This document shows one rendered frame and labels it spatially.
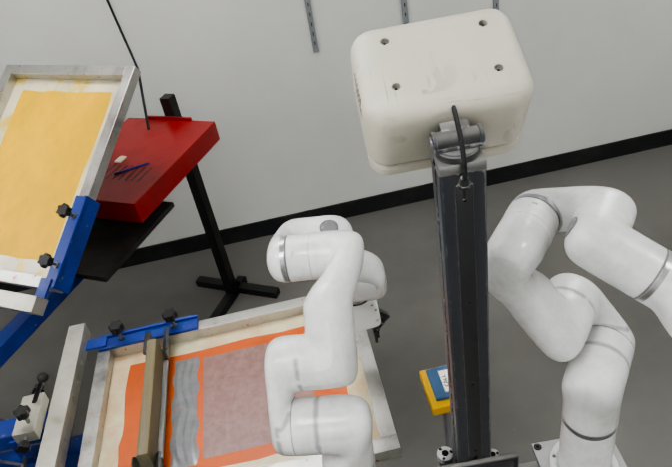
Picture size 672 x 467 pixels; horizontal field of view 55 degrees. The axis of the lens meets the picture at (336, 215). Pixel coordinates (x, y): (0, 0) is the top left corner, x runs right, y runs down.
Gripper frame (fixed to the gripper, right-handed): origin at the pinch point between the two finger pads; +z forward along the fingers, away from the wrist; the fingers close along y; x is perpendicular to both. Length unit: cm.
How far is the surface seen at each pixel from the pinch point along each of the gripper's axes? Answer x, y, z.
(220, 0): 200, -25, -37
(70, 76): 109, -78, -47
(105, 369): 18, -73, 8
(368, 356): 0.6, 0.5, 8.1
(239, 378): 6.6, -35.6, 11.6
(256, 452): -18.1, -32.5, 11.9
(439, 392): -14.6, 15.6, 10.3
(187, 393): 5, -50, 11
